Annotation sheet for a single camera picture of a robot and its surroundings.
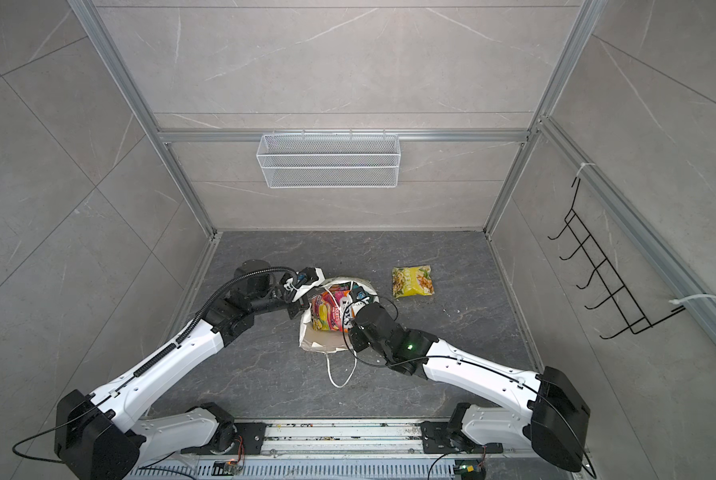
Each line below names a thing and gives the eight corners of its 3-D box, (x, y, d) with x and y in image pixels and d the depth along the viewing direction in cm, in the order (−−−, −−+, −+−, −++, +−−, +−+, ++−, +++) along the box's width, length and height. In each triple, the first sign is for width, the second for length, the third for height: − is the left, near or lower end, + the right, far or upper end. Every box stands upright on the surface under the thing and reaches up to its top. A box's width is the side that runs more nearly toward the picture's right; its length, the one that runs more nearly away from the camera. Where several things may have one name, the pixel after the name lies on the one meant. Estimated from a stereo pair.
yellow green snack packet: (392, 298, 102) (393, 291, 98) (391, 272, 109) (391, 265, 106) (432, 298, 102) (435, 291, 99) (428, 272, 109) (430, 265, 106)
